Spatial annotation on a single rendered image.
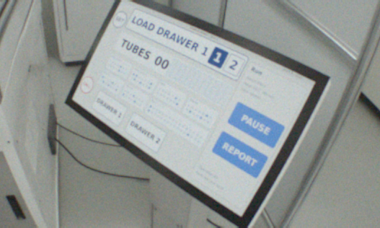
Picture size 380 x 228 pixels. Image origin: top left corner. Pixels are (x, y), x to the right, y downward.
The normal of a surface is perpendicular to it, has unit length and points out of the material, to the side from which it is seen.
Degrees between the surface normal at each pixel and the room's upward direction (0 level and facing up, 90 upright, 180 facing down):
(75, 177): 1
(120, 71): 50
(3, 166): 90
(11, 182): 90
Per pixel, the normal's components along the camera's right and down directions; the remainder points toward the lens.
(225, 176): -0.43, -0.14
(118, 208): 0.08, -0.76
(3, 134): 0.25, 0.64
